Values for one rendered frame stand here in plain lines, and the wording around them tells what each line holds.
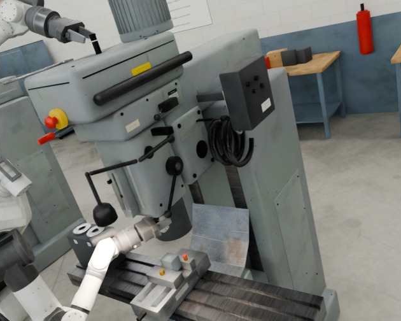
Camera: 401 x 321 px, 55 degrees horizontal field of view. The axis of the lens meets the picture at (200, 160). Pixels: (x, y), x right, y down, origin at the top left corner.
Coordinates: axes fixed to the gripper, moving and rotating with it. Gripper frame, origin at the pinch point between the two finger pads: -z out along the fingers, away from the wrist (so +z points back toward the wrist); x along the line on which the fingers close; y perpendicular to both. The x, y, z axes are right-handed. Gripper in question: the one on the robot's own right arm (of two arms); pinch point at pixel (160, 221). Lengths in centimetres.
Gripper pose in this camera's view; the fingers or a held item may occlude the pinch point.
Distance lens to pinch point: 151.9
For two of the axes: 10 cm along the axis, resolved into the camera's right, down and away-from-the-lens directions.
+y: 2.6, 8.9, 3.8
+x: -5.0, -2.1, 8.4
